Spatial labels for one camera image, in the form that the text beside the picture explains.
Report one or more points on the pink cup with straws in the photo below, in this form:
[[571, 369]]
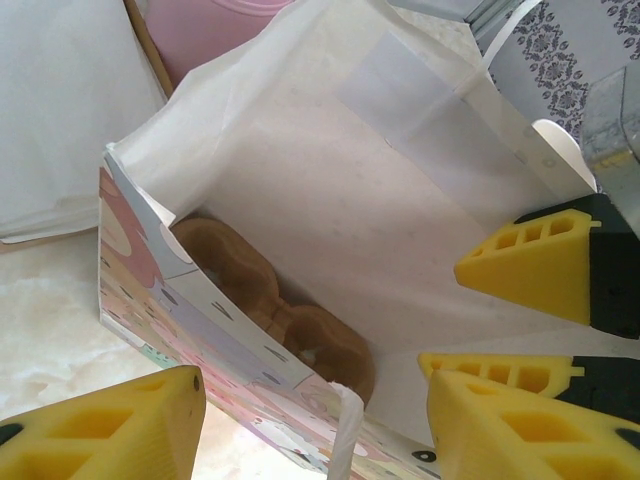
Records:
[[200, 45]]

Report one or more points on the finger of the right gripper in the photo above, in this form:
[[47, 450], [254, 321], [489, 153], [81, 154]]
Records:
[[550, 380], [540, 270]]

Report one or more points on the right aluminium frame post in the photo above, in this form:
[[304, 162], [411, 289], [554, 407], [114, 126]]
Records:
[[450, 7]]

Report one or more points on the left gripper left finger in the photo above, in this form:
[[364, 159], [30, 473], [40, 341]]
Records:
[[100, 435]]

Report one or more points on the white patterned paper bag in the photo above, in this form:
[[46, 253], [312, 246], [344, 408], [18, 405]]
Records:
[[350, 200]]

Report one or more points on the flat brown paper bags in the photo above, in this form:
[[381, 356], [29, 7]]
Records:
[[65, 125]]

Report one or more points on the brown pulp cup carrier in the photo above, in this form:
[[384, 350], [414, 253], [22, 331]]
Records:
[[240, 260]]

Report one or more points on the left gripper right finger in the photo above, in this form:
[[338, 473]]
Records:
[[540, 440]]

